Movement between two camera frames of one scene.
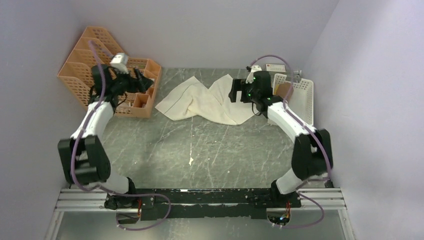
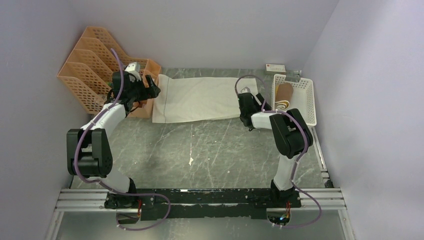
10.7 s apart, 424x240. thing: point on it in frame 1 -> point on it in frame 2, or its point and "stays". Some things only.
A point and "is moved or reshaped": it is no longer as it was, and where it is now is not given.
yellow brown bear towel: [282, 90] stays
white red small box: [275, 67] stays
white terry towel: [193, 100] is moved or reshaped
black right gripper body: [252, 94] -> [258, 107]
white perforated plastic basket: [302, 101] stays
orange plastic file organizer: [82, 75] stays
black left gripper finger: [144, 83] -> [153, 90]
